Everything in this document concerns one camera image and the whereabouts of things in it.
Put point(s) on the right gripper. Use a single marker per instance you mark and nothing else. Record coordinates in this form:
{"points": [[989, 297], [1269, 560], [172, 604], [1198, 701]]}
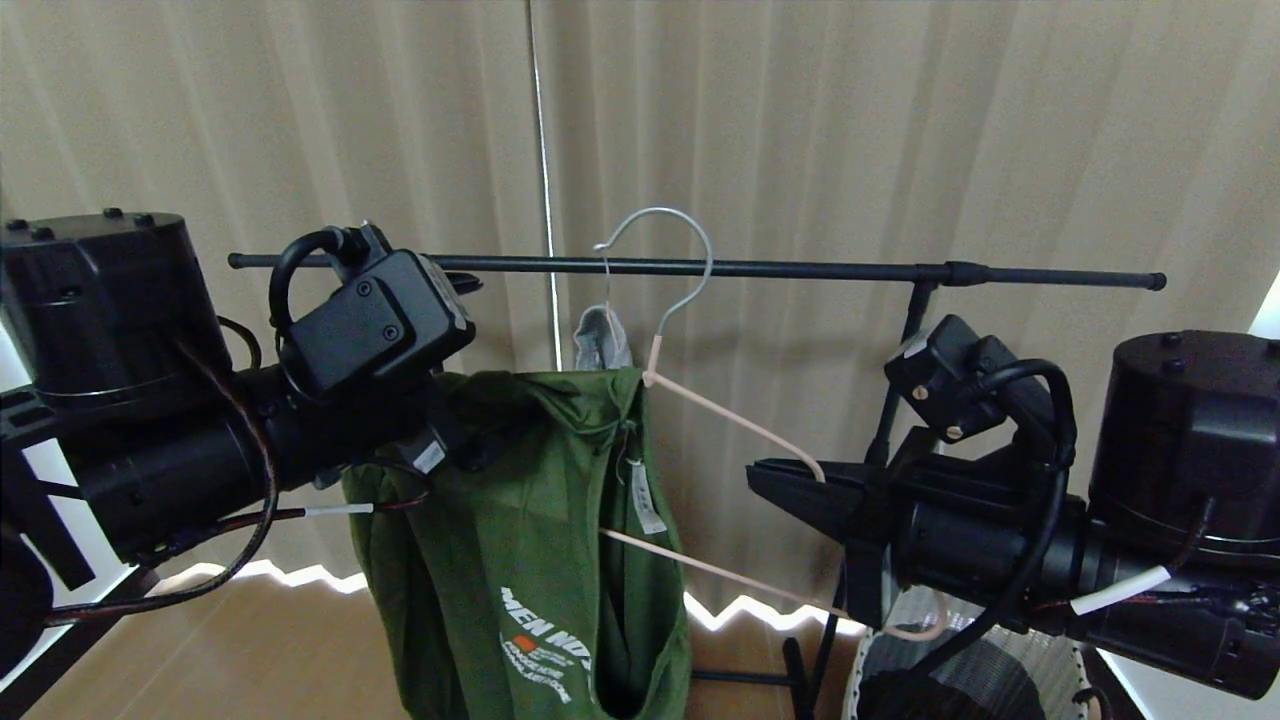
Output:
{"points": [[960, 530]]}

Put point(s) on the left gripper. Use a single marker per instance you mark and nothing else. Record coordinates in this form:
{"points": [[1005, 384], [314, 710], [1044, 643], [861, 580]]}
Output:
{"points": [[380, 430]]}

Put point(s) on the green garment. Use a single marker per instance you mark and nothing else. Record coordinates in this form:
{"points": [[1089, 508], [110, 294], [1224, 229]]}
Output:
{"points": [[500, 520]]}

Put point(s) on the pale grey shorts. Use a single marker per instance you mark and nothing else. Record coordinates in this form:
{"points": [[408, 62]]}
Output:
{"points": [[603, 340]]}

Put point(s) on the pink clothes hanger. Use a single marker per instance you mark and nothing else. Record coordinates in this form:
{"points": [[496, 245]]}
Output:
{"points": [[740, 428], [606, 285]]}

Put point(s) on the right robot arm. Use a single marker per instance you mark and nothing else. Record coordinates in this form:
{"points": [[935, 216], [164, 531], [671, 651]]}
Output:
{"points": [[1190, 440]]}

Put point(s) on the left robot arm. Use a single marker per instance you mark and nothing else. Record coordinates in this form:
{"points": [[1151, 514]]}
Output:
{"points": [[110, 300]]}

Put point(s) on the white laundry basket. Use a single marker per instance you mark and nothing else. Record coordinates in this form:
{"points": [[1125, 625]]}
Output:
{"points": [[1000, 680]]}

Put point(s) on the black clothes rack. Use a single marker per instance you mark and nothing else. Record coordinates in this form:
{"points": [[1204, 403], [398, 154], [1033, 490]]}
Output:
{"points": [[800, 270]]}

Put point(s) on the beige curtain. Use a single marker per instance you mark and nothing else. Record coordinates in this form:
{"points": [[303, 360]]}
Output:
{"points": [[900, 130]]}

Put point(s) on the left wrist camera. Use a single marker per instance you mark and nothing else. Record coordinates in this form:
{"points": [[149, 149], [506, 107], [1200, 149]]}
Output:
{"points": [[380, 320]]}

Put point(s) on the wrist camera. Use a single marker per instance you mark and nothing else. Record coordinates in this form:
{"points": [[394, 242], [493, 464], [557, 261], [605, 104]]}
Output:
{"points": [[380, 320], [950, 375]]}

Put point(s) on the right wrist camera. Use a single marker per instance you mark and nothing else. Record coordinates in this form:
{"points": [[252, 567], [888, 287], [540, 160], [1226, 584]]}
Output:
{"points": [[950, 375]]}

